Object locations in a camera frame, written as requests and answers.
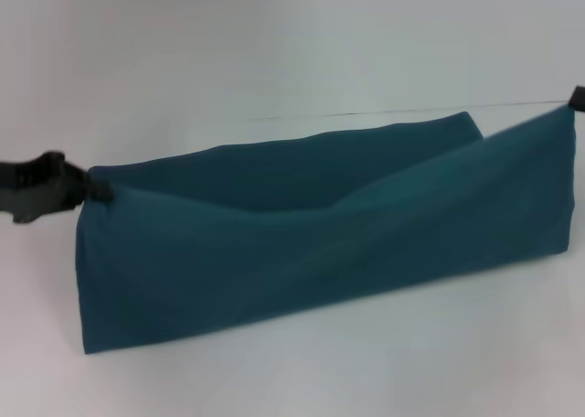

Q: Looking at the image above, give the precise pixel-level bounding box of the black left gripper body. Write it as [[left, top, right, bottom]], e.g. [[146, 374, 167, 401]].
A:
[[0, 150, 95, 226]]

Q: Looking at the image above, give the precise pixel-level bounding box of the teal blue t-shirt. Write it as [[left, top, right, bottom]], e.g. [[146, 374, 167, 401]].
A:
[[77, 103, 578, 357]]

